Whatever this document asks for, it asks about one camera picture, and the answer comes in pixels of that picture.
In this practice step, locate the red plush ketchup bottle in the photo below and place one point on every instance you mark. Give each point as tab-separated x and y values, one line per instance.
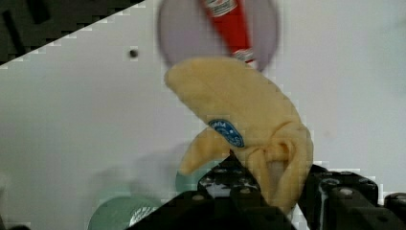
228	19

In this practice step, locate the yellow plush banana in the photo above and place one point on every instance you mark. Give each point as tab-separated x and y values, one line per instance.
247	114

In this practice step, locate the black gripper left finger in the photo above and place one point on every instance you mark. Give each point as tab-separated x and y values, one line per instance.
227	198

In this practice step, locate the grey round plate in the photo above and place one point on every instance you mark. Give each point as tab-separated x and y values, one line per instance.
184	31

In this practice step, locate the green perforated colander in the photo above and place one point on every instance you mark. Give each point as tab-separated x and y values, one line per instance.
122	212

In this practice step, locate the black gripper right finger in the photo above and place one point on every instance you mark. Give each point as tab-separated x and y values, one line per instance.
348	201

